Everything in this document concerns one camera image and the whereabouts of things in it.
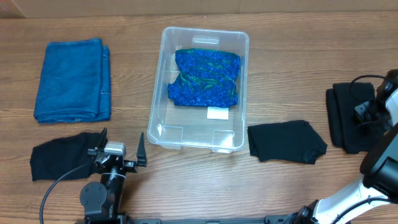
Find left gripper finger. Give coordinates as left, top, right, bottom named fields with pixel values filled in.
left=95, top=128, right=108, bottom=151
left=136, top=133, right=147, bottom=167

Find large black garment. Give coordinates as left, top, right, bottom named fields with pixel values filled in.
left=326, top=83, right=383, bottom=154

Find small black cloth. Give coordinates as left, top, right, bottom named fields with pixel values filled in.
left=248, top=120, right=327, bottom=164

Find clear plastic storage bin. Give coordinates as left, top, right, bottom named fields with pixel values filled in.
left=147, top=27, right=249, bottom=153

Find blue green sequin cloth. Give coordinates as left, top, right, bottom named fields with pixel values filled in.
left=168, top=49, right=241, bottom=108

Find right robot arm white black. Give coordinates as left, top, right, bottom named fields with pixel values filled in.
left=277, top=69, right=397, bottom=224

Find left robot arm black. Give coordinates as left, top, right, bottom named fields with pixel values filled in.
left=80, top=129, right=147, bottom=224

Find black cloth at left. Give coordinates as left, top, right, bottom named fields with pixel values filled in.
left=30, top=133, right=101, bottom=182

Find folded blue denim jeans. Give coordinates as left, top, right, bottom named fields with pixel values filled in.
left=34, top=38, right=111, bottom=124

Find white label in bin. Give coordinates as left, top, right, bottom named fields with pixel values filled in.
left=207, top=106, right=229, bottom=120

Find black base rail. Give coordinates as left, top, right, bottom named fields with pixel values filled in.
left=128, top=213, right=305, bottom=224

